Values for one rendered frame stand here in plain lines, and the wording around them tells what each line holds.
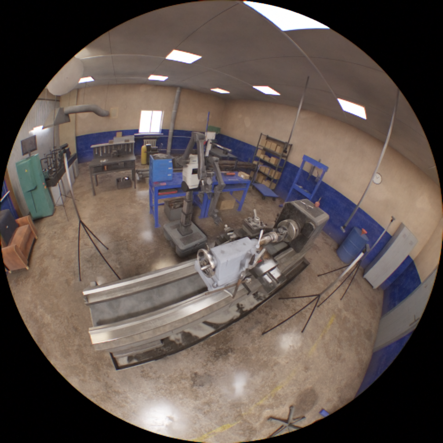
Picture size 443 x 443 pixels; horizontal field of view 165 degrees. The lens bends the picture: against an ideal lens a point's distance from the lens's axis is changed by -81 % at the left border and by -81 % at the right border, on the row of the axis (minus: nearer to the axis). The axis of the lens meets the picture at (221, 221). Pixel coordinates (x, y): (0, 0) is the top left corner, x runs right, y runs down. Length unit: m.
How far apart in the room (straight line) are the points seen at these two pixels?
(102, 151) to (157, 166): 2.49
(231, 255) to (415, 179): 5.03
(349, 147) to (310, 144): 1.30
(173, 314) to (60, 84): 3.66
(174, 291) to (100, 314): 0.70
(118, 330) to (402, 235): 5.19
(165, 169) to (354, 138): 4.94
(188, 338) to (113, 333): 0.71
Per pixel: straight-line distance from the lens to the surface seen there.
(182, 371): 1.98
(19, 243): 3.48
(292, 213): 1.96
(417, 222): 5.32
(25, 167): 4.04
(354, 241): 4.48
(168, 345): 1.59
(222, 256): 1.10
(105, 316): 1.42
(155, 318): 1.20
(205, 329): 1.63
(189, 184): 2.00
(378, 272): 5.00
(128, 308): 1.39
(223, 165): 4.76
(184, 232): 2.49
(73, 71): 3.48
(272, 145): 5.79
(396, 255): 4.85
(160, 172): 2.69
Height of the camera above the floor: 1.98
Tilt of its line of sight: 36 degrees down
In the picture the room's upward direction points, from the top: 16 degrees clockwise
